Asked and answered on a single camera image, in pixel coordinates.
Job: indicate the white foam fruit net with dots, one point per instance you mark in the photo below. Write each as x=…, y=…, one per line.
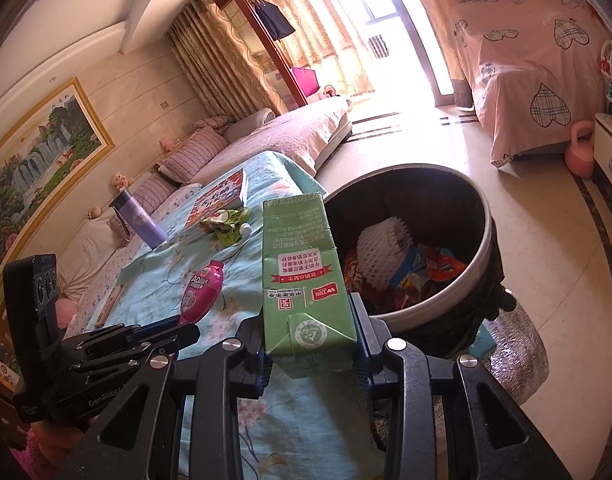
x=381, y=249

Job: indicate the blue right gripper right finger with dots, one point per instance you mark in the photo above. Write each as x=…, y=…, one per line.
x=362, y=354

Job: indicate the striped pink pillow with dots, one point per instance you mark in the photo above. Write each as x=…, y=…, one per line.
x=193, y=155

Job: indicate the pink heart-print covered furniture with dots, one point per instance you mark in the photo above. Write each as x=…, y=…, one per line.
x=533, y=67

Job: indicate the framed landscape painting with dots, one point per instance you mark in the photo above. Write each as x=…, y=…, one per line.
x=42, y=157

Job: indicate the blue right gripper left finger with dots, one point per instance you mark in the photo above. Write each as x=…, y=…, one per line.
x=263, y=361

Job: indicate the white round trash bin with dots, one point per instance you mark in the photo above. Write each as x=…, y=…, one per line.
x=452, y=279

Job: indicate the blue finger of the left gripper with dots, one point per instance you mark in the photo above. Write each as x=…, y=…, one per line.
x=158, y=320

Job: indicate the wooden ruler stick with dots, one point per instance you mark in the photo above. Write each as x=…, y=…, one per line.
x=108, y=306

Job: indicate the pink kettlebell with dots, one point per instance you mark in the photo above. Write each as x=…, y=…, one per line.
x=579, y=154

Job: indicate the beige curtain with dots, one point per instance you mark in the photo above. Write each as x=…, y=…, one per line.
x=224, y=75

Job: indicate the green snack wrapper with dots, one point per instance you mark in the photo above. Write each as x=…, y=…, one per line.
x=225, y=224

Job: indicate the green milk carton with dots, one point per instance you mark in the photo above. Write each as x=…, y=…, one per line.
x=309, y=327

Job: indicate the person's left hand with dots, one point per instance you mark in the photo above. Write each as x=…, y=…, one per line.
x=55, y=441

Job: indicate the small white bottle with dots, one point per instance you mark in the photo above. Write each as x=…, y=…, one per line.
x=245, y=230

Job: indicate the purple thermos bottle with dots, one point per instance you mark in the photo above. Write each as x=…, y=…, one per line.
x=133, y=215

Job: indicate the red snack wrapper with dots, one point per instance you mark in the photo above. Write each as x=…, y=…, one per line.
x=353, y=278

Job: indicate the pink shampoo bottle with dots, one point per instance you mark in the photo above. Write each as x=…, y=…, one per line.
x=201, y=292

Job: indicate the red white picture book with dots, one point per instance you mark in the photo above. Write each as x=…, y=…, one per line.
x=228, y=193

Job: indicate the pink covered sofa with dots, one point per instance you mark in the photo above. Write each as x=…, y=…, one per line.
x=308, y=135

